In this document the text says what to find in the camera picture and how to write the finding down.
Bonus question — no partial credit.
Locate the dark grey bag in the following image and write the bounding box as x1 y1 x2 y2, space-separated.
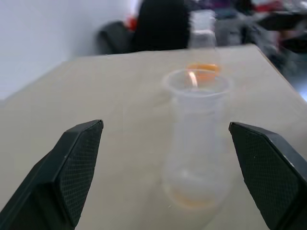
97 21 136 56

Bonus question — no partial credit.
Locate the black office chair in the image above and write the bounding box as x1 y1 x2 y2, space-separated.
132 0 190 53

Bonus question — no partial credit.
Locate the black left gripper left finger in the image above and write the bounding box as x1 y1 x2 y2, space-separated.
0 119 105 230

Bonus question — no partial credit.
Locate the clear bottle with orange liquid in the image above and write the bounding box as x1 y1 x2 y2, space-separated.
186 11 223 81

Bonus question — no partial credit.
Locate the clear plastic cup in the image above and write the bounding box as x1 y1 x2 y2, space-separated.
161 69 235 209

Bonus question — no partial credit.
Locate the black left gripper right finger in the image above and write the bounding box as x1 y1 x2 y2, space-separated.
228 121 307 230

